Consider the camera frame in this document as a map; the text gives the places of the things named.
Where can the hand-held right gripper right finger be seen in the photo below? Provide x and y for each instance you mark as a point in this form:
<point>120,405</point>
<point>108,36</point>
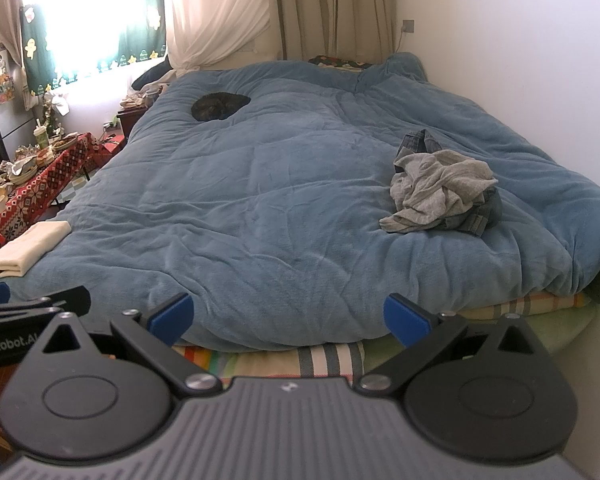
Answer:
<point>405,317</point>

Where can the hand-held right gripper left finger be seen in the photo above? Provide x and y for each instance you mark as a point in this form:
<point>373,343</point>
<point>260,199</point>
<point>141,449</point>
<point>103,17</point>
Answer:
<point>172,317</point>

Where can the cream cloth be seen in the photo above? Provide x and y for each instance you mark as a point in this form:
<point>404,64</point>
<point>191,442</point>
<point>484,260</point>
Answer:
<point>25,250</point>

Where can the gray knit sweater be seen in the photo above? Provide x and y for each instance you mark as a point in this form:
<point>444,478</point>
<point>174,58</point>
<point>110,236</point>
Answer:
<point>430,190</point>

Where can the blue denim jeans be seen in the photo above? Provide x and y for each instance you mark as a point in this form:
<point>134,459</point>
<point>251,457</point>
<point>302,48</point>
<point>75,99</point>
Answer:
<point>485,215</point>

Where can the striped bed sheet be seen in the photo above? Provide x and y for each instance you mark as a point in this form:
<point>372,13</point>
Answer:
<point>325,360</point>

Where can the red patterned tablecloth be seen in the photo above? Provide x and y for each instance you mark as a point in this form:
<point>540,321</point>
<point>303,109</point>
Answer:
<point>30,190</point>

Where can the pile of tableware clutter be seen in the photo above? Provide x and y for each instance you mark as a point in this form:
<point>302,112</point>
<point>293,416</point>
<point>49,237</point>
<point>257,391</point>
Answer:
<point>20,167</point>

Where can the green checkered floor mat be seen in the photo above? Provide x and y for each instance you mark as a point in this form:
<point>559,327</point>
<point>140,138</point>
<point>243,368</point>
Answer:
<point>77,187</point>

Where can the blue fleece blanket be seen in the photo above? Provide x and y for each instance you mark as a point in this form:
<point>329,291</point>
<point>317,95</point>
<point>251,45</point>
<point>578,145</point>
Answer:
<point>255,200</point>

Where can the light green mattress pad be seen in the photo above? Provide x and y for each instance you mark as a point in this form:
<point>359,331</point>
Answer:
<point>555,320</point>

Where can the green drink cup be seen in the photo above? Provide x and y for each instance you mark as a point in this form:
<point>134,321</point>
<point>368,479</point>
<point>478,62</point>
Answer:
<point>41,139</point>

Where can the silver fridge with magnets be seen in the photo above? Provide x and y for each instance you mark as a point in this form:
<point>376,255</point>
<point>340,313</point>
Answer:
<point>5,115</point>

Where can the small decorated tree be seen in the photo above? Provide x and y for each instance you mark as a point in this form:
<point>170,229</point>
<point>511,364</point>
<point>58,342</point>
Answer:
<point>52,115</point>

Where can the dark red nightstand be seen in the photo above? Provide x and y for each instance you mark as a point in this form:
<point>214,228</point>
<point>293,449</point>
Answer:
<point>130,125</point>

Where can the dark curled-up cat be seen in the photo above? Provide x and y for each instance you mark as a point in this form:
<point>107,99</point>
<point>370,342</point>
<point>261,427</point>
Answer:
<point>217,106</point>

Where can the pile of plastic bags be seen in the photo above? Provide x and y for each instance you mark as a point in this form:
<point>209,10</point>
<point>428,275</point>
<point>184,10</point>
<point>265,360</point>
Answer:
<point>135,97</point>

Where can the dark blue cloth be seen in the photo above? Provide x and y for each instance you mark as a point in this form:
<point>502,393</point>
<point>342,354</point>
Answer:
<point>155,77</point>

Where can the dark patterned pillow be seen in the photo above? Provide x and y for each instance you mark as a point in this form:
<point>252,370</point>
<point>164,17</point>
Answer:
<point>337,62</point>

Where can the beige curtain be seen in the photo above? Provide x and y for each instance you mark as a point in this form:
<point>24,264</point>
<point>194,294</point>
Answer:
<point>330,5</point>

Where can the gray wall socket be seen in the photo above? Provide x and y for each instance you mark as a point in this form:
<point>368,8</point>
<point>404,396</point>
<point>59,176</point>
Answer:
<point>408,25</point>

